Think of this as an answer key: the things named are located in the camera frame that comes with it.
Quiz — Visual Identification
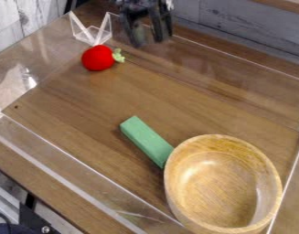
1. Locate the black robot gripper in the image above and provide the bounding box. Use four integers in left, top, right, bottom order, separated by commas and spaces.
114, 0, 175, 48

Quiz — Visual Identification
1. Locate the red plush strawberry toy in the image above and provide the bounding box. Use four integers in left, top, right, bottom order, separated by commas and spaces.
80, 45, 124, 71

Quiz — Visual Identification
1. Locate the green rectangular block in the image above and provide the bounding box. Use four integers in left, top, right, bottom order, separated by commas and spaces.
120, 116, 174, 168

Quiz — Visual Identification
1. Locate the wooden bowl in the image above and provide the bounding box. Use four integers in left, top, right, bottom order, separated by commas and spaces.
164, 134, 282, 234

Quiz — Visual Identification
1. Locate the clear acrylic corner bracket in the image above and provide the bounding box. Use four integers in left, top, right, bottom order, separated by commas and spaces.
68, 12, 112, 47

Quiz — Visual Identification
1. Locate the clear acrylic barrier wall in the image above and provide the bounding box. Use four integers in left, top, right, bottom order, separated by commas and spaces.
0, 14, 299, 234

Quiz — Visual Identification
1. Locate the black clamp with cable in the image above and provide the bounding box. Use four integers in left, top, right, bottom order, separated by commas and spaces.
0, 191, 62, 234

